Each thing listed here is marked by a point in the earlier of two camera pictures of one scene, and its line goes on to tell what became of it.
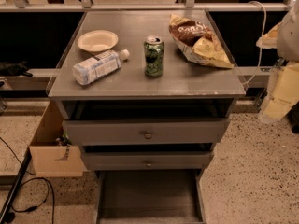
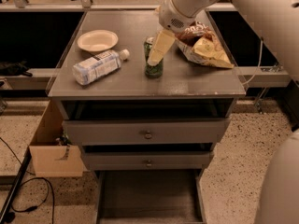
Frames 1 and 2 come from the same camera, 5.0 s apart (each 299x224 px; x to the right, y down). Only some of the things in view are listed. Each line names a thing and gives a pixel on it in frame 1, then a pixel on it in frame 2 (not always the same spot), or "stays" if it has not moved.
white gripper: [289, 37] -> [169, 18]
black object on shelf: [10, 68] stays
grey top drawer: [145, 132] stays
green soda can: [153, 56] stays
